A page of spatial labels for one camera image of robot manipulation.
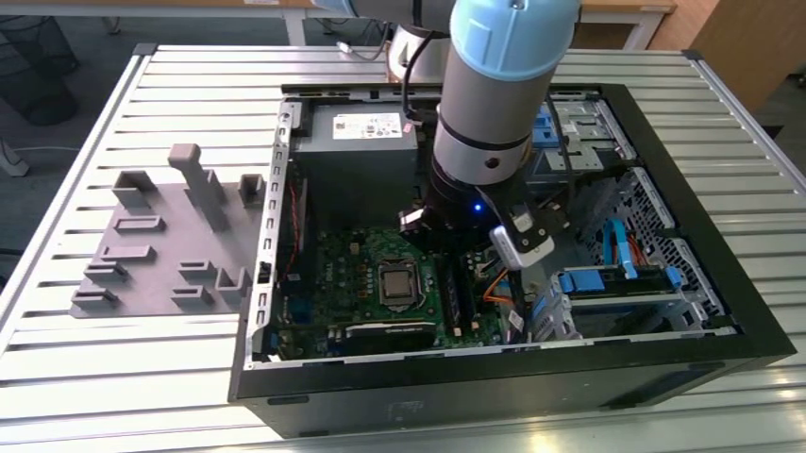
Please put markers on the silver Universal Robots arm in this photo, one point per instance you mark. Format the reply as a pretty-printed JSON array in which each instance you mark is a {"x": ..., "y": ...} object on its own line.
[{"x": 498, "y": 94}]

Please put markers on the CPU socket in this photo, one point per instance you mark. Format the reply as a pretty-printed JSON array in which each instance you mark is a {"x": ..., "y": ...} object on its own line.
[{"x": 398, "y": 262}]

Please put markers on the silver CPU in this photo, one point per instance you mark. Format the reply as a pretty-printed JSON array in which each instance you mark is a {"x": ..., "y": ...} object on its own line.
[{"x": 398, "y": 286}]

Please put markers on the grey power supply unit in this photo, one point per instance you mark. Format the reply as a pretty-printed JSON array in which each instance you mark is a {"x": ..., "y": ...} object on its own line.
[{"x": 352, "y": 179}]

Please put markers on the blue drive carrier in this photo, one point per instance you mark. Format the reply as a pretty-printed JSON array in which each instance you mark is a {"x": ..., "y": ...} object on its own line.
[{"x": 546, "y": 137}]

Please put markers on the green motherboard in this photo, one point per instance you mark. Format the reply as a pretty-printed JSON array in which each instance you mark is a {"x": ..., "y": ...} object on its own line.
[{"x": 340, "y": 283}]

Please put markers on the hard disk in blue carrier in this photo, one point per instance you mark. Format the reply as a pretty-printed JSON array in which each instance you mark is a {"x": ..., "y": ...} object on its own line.
[{"x": 586, "y": 283}]

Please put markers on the metal drive cage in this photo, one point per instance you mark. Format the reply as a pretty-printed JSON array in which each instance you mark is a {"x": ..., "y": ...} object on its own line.
[
  {"x": 630, "y": 301},
  {"x": 591, "y": 156}
]

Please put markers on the black graphics card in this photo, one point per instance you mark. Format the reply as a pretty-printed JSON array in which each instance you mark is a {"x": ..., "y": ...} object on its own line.
[{"x": 390, "y": 337}]

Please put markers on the black open PC case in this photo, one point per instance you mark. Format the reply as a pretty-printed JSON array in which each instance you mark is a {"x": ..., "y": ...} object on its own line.
[{"x": 440, "y": 391}]

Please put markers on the grey parts rack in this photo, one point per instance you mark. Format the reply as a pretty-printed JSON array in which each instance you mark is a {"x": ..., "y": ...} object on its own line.
[{"x": 169, "y": 226}]

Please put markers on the wooden cabinet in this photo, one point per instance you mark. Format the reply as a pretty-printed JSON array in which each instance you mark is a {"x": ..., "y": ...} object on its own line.
[{"x": 743, "y": 47}]

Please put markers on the white plastic object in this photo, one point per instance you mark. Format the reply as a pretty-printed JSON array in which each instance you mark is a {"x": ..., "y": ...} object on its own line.
[{"x": 12, "y": 160}]

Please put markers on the black mesh waste bin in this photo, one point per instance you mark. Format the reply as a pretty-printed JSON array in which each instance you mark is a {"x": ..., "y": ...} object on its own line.
[{"x": 37, "y": 71}]

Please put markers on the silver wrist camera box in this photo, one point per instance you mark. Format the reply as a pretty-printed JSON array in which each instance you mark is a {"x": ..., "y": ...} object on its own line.
[{"x": 522, "y": 255}]

